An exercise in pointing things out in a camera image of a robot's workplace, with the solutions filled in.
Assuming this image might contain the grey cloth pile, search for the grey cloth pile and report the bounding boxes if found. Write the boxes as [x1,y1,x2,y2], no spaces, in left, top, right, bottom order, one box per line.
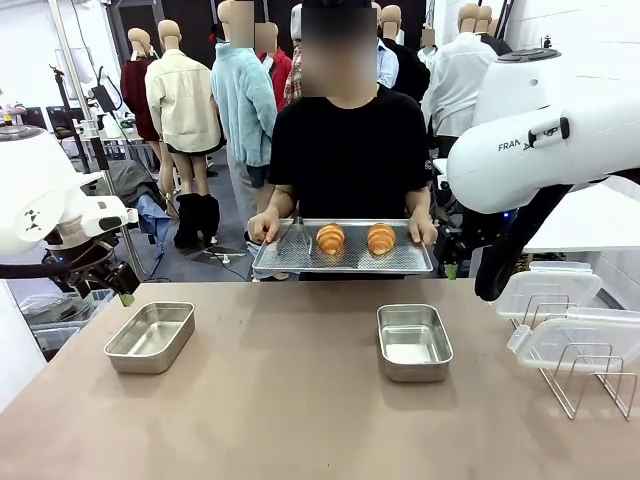
[74,159,169,236]

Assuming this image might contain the mannequin in light blue fleece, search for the mannequin in light blue fleece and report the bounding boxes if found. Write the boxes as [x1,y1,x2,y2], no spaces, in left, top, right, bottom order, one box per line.
[209,0,279,241]

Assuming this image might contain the clear plastic storage bin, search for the clear plastic storage bin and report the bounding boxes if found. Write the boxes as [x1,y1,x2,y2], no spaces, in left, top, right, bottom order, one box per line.
[30,322,85,354]
[19,288,115,324]

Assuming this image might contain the silver perforated baking tray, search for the silver perforated baking tray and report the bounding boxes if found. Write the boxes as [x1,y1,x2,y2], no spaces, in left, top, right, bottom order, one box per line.
[251,218,435,275]

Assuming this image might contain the black light stand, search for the black light stand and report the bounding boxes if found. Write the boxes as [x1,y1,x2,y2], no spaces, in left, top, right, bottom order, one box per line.
[48,63,112,174]

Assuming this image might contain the golden croissant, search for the golden croissant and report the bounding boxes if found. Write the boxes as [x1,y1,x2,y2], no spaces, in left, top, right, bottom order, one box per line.
[315,223,346,255]
[366,222,397,256]

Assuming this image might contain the mannequin in black jacket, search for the mannequin in black jacket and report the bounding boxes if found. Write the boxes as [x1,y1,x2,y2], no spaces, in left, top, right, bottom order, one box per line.
[380,4,432,109]

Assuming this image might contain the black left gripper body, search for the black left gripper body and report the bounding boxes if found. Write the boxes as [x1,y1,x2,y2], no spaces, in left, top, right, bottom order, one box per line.
[43,242,119,289]

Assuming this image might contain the metal serving tongs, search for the metal serving tongs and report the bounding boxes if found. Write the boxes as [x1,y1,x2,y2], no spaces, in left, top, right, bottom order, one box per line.
[274,216,315,257]

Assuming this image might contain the mannequin in plaid shirt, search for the mannequin in plaid shirt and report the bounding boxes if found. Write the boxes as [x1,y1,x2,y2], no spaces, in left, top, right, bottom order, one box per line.
[283,39,304,107]

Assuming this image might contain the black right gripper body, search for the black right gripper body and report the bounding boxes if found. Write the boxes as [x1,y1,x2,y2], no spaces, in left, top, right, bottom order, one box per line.
[434,224,484,266]

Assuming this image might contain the rectangular steel container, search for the rectangular steel container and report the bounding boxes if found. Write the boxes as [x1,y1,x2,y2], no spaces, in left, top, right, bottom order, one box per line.
[376,303,454,384]
[103,301,196,375]

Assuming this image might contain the mannequin in white shirt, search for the mannequin in white shirt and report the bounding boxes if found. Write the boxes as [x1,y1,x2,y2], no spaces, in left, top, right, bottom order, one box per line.
[422,2,501,139]

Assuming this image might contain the blue cloth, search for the blue cloth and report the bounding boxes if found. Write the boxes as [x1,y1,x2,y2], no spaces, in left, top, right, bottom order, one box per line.
[132,192,172,260]

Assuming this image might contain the black cable sleeve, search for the black cable sleeve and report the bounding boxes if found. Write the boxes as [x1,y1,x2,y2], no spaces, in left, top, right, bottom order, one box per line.
[473,174,569,302]

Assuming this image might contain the person in black t-shirt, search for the person in black t-shirt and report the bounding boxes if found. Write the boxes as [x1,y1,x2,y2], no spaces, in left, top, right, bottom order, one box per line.
[268,0,432,221]

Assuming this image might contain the mannequin in cream jacket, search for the mannequin in cream jacket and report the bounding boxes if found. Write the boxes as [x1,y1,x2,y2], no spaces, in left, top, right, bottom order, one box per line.
[144,19,225,251]

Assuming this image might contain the mannequin in blue shirt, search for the mannequin in blue shirt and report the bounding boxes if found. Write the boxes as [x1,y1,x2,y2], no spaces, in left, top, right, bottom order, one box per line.
[374,4,401,91]

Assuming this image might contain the person's left forearm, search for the person's left forearm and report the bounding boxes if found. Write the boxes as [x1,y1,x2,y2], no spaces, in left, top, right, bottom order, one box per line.
[405,187,431,224]

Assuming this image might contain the person's left hand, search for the person's left hand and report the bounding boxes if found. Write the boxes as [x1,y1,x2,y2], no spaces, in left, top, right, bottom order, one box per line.
[407,217,439,247]

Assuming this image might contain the silver metal pole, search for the silver metal pole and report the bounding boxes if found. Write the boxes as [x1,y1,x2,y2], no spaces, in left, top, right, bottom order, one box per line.
[49,0,147,282]

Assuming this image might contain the person's right forearm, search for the person's right forearm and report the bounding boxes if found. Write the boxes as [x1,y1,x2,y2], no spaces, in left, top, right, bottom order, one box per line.
[267,184,301,221]

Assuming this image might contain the metal wire lid rack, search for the metal wire lid rack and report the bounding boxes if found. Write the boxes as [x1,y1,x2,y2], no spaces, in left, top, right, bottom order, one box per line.
[509,293,639,421]

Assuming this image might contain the clear plastic container lid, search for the clear plastic container lid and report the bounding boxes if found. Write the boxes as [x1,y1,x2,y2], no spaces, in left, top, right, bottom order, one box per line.
[496,261,604,321]
[507,307,640,371]

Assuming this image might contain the mannequin in red jacket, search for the mannequin in red jacket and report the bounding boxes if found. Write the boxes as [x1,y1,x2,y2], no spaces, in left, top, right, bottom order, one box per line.
[254,22,294,112]

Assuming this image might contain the person's right hand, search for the person's right hand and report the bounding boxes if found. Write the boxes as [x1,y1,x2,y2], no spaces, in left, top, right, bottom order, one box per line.
[247,209,281,246]

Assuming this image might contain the mannequin in dark red sweater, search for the mannequin in dark red sweater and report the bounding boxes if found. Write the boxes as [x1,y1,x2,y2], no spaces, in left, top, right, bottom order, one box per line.
[119,27,162,201]

